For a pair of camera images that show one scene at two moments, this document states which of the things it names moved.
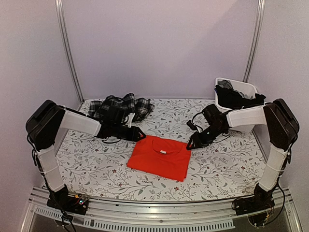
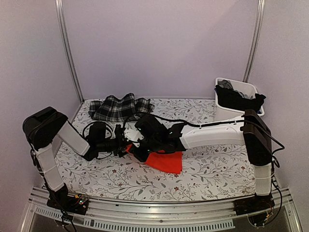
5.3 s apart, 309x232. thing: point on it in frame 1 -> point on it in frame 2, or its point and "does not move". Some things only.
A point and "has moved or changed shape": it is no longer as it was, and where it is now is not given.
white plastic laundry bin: (246, 90) does not move
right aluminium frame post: (259, 18) does not move
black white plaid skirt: (139, 108) does not move
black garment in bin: (229, 98) does not move
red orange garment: (167, 158) has moved or changed shape
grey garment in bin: (225, 83) does not move
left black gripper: (135, 136) -> (121, 146)
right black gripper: (197, 141) -> (141, 156)
